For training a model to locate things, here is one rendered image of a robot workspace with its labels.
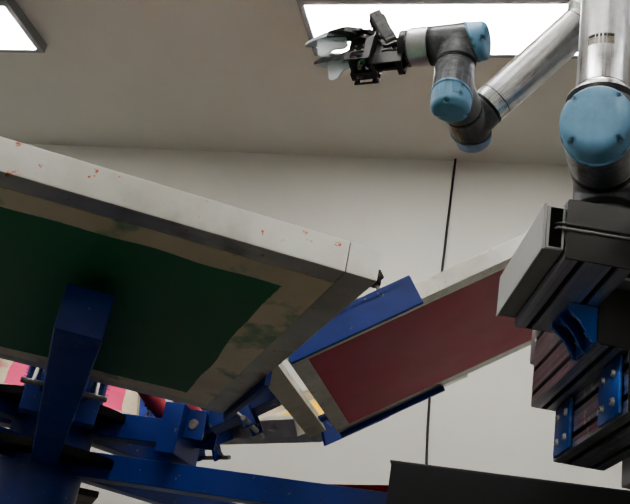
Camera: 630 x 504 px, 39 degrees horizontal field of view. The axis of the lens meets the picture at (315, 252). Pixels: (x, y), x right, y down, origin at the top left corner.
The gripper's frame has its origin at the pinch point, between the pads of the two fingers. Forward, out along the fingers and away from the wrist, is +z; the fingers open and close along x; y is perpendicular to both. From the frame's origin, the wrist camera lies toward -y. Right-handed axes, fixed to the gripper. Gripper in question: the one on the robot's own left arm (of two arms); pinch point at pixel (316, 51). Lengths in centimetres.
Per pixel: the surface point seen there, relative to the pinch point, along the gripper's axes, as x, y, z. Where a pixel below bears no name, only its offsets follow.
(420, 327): 51, 35, -14
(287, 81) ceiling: 156, -156, 109
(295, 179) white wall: 221, -149, 128
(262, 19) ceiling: 113, -150, 102
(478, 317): 62, 26, -24
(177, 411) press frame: 52, 58, 41
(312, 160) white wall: 221, -161, 121
